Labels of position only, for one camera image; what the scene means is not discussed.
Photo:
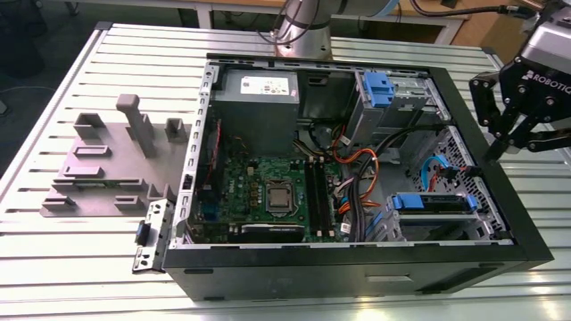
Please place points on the grey metal slot bracket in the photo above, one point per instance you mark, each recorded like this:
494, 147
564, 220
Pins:
157, 214

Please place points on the black RAM slot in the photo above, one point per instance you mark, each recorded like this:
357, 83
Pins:
313, 197
325, 197

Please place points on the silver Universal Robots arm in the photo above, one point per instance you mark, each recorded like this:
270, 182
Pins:
308, 40

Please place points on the black open PC case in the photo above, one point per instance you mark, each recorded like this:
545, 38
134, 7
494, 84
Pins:
313, 274

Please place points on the silver CPU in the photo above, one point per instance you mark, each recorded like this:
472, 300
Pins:
280, 196

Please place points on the blue drive latch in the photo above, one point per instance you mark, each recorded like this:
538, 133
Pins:
378, 90

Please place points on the white framed desk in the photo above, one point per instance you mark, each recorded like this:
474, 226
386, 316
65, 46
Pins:
204, 18

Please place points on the green motherboard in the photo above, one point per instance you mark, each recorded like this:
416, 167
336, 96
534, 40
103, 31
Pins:
244, 167

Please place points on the black graphics card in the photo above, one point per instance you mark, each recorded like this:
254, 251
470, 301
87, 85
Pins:
268, 234

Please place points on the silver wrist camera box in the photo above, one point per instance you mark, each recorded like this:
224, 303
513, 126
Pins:
549, 40

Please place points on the black CPU socket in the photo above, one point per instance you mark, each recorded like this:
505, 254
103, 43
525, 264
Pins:
280, 182

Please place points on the grey metal drive cage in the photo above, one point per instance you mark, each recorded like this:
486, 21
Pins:
370, 123

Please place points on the wooden top desk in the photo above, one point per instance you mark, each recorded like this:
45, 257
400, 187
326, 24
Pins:
429, 19

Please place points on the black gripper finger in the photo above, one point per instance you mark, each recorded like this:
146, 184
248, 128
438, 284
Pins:
486, 100
545, 138

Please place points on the green RAM stick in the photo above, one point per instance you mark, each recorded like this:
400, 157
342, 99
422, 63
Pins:
91, 183

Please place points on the grey power supply unit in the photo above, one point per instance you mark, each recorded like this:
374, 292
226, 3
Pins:
254, 127

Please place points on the grey parts rack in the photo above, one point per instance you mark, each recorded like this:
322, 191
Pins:
121, 167

